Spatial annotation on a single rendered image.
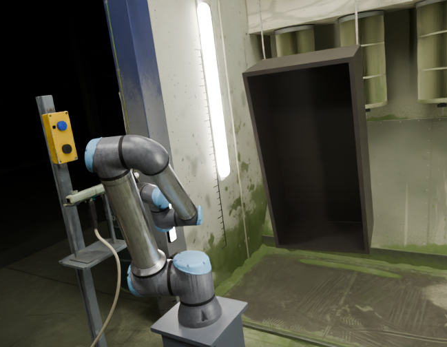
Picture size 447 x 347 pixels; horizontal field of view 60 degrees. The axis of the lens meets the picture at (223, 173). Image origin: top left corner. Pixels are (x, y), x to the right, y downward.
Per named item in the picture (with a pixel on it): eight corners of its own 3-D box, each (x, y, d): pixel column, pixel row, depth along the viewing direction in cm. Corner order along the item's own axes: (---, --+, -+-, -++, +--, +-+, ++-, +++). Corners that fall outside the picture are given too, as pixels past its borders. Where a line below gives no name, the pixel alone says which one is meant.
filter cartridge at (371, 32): (367, 123, 300) (360, 9, 281) (335, 122, 332) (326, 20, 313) (400, 116, 315) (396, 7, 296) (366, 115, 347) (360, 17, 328)
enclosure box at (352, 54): (288, 219, 293) (261, 59, 246) (373, 222, 266) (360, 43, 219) (275, 247, 265) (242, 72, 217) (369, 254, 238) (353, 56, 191)
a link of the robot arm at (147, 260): (173, 303, 161) (118, 146, 122) (133, 305, 164) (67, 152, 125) (180, 276, 174) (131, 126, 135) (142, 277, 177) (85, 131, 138)
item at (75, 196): (79, 237, 194) (69, 193, 189) (73, 236, 196) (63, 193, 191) (145, 206, 233) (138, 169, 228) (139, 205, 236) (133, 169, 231)
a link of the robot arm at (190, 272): (211, 303, 155) (205, 263, 151) (170, 304, 158) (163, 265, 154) (217, 284, 170) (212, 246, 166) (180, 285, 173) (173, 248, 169)
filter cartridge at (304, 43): (317, 118, 372) (310, 26, 352) (326, 122, 337) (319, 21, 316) (279, 122, 374) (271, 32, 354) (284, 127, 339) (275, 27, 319)
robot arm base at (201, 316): (206, 332, 153) (202, 310, 151) (169, 322, 163) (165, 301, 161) (230, 307, 169) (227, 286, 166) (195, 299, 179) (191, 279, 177)
